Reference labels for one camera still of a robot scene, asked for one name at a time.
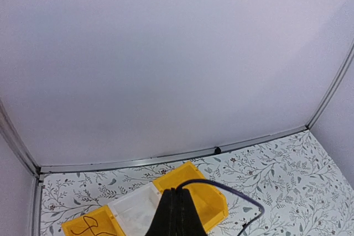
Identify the left aluminium frame post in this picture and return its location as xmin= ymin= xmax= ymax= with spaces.
xmin=1 ymin=101 xmax=42 ymax=235

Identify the yellow plastic bin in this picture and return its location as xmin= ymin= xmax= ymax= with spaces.
xmin=61 ymin=205 xmax=124 ymax=236
xmin=153 ymin=161 xmax=228 ymax=233

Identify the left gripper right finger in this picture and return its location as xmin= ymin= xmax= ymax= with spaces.
xmin=174 ymin=189 xmax=207 ymax=236

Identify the aluminium frame post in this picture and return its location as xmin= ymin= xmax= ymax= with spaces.
xmin=1 ymin=101 xmax=42 ymax=235
xmin=305 ymin=41 xmax=353 ymax=130

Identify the white translucent plastic bin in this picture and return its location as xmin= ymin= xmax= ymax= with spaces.
xmin=108 ymin=182 xmax=162 ymax=236

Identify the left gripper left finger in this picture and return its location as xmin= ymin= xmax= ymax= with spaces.
xmin=145 ymin=188 xmax=174 ymax=236

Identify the right yellow plastic bin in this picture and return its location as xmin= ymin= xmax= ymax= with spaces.
xmin=153 ymin=161 xmax=228 ymax=233

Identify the purple black thin cable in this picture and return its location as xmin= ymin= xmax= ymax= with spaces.
xmin=70 ymin=215 xmax=119 ymax=236

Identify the left yellow plastic bin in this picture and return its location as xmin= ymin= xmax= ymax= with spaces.
xmin=61 ymin=205 xmax=124 ymax=236

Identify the right aluminium frame post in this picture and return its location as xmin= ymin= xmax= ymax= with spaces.
xmin=305 ymin=41 xmax=353 ymax=130

